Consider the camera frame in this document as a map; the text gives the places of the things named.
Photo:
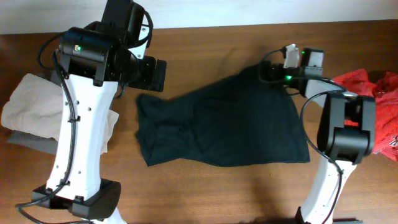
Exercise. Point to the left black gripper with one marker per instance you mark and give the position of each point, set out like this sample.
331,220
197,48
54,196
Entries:
152,74

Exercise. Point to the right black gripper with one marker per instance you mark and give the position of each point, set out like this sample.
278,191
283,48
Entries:
270,72

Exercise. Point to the black t-shirt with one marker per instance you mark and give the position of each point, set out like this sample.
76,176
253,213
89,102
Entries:
236,121

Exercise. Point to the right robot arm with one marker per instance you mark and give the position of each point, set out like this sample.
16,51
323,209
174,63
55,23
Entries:
346,132

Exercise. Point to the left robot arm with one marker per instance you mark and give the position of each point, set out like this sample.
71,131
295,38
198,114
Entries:
95,64

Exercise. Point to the red crumpled garment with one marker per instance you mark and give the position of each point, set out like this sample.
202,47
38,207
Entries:
384,92

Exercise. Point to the beige folded garment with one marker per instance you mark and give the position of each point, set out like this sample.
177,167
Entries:
86,94

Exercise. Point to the grey folded garment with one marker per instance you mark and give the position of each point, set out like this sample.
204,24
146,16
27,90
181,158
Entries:
34,112

